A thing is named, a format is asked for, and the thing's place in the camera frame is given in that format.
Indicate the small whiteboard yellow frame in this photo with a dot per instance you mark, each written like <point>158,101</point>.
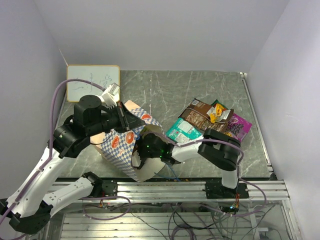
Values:
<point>102,75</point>

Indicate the yellow candy packet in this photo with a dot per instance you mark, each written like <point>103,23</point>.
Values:
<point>219,114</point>

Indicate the aluminium rail frame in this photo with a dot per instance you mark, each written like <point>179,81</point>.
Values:
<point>185,209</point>

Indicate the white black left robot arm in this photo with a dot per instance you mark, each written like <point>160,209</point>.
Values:
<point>31,207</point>

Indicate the blue checkered paper bag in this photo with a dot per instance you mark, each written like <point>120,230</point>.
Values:
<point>119,148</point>

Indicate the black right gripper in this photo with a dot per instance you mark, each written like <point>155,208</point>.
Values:
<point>139,143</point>

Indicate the purple snack pouch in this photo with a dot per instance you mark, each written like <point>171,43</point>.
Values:
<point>237,127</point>

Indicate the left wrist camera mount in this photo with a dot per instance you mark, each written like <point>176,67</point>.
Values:
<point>111,95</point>

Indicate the green chips bag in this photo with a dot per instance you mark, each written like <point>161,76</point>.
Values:
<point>217,102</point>

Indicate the brown chips bag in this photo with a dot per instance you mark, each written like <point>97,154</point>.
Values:
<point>196,114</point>

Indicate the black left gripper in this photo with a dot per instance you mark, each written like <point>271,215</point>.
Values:
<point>131,122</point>

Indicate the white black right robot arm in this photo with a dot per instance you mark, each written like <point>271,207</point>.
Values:
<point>219,149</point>

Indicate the green fox's candy bag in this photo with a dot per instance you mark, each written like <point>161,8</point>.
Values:
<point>182,131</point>

